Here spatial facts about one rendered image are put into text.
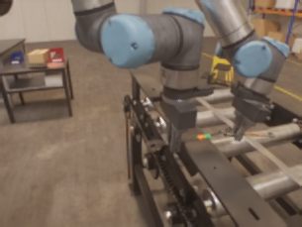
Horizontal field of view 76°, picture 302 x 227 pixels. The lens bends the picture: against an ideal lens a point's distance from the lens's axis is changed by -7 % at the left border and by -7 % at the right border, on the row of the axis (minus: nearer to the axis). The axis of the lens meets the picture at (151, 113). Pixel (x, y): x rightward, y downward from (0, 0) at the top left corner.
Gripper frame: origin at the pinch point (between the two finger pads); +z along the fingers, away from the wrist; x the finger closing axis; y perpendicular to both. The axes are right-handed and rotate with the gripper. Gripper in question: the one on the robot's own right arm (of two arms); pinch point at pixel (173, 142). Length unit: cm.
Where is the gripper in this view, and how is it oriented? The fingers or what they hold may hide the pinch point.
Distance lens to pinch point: 59.0
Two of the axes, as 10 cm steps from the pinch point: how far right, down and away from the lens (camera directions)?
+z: -0.2, 8.8, 4.7
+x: 2.9, 4.6, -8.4
